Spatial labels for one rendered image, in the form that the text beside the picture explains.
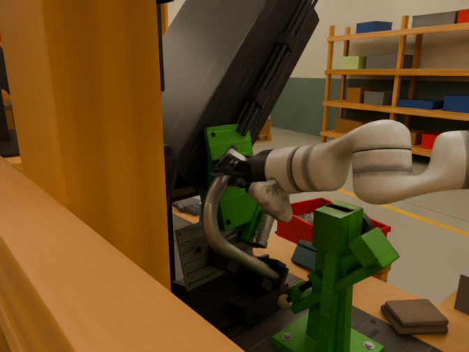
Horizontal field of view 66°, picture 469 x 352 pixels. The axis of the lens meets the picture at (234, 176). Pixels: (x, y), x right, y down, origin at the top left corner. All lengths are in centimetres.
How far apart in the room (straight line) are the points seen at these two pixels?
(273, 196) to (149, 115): 28
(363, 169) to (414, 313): 42
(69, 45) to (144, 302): 19
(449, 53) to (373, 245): 623
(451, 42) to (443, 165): 627
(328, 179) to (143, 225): 27
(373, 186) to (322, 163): 8
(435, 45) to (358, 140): 639
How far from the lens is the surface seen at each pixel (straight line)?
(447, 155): 47
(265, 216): 76
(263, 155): 58
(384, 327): 82
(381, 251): 58
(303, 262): 95
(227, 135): 74
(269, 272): 78
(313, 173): 51
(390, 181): 46
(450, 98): 604
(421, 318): 82
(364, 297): 89
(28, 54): 34
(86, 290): 20
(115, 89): 31
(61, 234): 26
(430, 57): 686
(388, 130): 47
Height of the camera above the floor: 138
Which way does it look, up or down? 16 degrees down
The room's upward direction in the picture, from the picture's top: straight up
